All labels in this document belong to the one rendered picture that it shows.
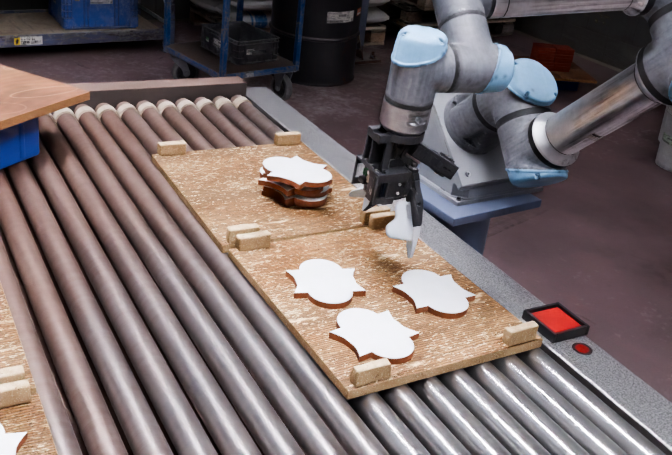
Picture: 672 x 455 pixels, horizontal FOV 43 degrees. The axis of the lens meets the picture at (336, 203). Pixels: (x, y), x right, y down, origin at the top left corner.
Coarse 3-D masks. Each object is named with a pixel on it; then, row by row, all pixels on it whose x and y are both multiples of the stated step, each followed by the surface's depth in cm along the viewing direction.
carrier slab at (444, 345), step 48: (288, 240) 150; (336, 240) 152; (384, 240) 154; (288, 288) 136; (384, 288) 139; (480, 288) 143; (432, 336) 128; (480, 336) 130; (336, 384) 117; (384, 384) 117
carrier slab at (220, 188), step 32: (160, 160) 175; (192, 160) 177; (224, 160) 179; (256, 160) 181; (320, 160) 185; (192, 192) 163; (224, 192) 165; (256, 192) 167; (224, 224) 153; (288, 224) 156; (320, 224) 157; (352, 224) 159
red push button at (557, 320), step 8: (536, 312) 139; (544, 312) 139; (552, 312) 140; (560, 312) 140; (544, 320) 137; (552, 320) 137; (560, 320) 138; (568, 320) 138; (552, 328) 135; (560, 328) 135; (568, 328) 136
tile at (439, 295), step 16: (416, 272) 143; (432, 272) 143; (400, 288) 137; (416, 288) 138; (432, 288) 139; (448, 288) 139; (416, 304) 134; (432, 304) 134; (448, 304) 135; (464, 304) 135
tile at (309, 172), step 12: (264, 168) 161; (276, 168) 161; (288, 168) 162; (300, 168) 162; (312, 168) 163; (324, 168) 165; (276, 180) 158; (288, 180) 157; (300, 180) 157; (312, 180) 158; (324, 180) 158
